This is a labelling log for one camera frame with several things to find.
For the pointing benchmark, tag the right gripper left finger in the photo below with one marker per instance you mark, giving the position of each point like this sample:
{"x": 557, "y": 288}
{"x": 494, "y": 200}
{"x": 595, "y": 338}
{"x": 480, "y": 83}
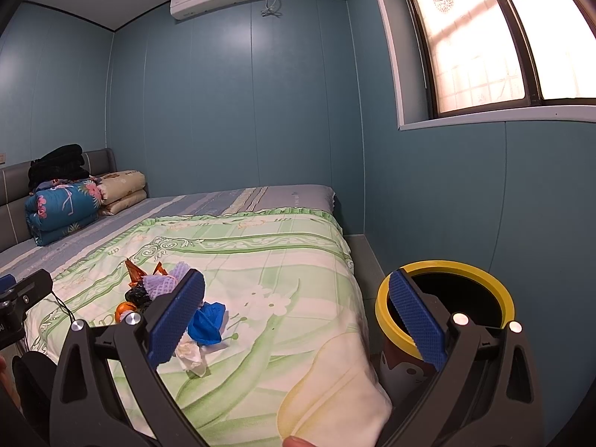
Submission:
{"x": 86, "y": 409}

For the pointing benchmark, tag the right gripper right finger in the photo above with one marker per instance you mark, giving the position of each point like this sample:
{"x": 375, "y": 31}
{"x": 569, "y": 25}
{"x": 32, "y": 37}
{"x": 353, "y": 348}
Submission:
{"x": 484, "y": 391}

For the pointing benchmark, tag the white tissue bundle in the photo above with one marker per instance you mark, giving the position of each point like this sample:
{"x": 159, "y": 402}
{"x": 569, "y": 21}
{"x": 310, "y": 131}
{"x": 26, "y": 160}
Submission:
{"x": 190, "y": 356}

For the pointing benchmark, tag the blue plastic bag scrap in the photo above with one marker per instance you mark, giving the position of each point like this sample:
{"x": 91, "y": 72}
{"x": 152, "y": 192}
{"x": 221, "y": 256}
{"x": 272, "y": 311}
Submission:
{"x": 205, "y": 325}

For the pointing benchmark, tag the yellow rimmed trash bin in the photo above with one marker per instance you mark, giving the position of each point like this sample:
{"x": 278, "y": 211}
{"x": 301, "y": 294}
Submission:
{"x": 416, "y": 303}

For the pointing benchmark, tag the left hand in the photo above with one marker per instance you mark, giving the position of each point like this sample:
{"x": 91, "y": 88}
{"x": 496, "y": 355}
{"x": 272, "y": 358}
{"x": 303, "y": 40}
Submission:
{"x": 8, "y": 383}

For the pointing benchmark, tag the right hand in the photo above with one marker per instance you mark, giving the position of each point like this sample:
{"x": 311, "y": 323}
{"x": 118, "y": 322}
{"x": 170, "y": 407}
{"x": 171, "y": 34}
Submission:
{"x": 293, "y": 441}

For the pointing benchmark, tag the blue striped bed sheet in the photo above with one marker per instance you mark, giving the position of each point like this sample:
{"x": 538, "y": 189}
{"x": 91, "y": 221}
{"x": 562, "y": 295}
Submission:
{"x": 23, "y": 259}

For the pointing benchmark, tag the blue flamingo folded blanket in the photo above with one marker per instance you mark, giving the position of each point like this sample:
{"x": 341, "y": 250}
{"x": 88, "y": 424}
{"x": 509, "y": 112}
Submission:
{"x": 60, "y": 208}

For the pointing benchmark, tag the orange peel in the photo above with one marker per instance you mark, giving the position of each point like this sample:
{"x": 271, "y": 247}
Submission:
{"x": 123, "y": 310}

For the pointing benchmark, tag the black crumpled plastic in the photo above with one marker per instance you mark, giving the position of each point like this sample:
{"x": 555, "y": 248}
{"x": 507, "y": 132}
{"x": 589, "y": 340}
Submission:
{"x": 138, "y": 296}

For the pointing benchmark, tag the orange foil wrapper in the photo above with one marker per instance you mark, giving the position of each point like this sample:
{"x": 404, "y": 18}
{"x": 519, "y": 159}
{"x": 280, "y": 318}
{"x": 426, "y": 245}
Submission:
{"x": 136, "y": 274}

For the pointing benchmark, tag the grey padded headboard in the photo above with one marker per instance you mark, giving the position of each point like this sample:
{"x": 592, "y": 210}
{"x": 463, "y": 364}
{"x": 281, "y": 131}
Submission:
{"x": 14, "y": 192}

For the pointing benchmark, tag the purple foam fruit net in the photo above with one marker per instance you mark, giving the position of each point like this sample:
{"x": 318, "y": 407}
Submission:
{"x": 162, "y": 282}

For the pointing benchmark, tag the beige folded blanket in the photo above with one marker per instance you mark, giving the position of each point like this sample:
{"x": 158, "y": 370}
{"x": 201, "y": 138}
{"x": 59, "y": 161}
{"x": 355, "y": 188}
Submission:
{"x": 121, "y": 190}

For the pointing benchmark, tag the green floral quilt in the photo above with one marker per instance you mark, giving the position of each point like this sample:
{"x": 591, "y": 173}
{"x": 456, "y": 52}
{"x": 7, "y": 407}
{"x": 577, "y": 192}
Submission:
{"x": 293, "y": 357}

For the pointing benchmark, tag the brown framed window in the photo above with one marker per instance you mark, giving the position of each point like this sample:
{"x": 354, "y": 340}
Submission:
{"x": 460, "y": 62}

